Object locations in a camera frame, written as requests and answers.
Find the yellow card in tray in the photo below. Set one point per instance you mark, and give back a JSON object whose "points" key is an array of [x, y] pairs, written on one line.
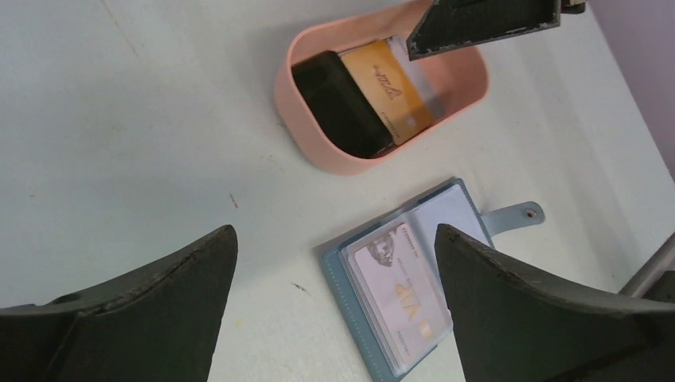
{"points": [[389, 91]]}

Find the black card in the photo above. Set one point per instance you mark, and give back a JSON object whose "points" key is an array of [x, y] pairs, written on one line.
{"points": [[341, 110]]}

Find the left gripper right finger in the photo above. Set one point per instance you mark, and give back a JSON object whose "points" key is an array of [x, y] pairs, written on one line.
{"points": [[516, 322]]}

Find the white portrait card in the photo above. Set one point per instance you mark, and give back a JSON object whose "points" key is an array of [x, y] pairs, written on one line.
{"points": [[401, 294]]}

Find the blue card holder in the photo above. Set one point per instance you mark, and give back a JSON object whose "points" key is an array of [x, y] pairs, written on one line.
{"points": [[447, 203]]}

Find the aluminium frame rail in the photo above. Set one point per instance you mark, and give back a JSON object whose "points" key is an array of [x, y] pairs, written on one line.
{"points": [[653, 269]]}

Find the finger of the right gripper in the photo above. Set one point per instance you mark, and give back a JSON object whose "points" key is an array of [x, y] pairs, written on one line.
{"points": [[450, 25]]}

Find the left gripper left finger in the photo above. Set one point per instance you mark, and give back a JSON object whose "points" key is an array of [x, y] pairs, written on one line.
{"points": [[159, 322]]}

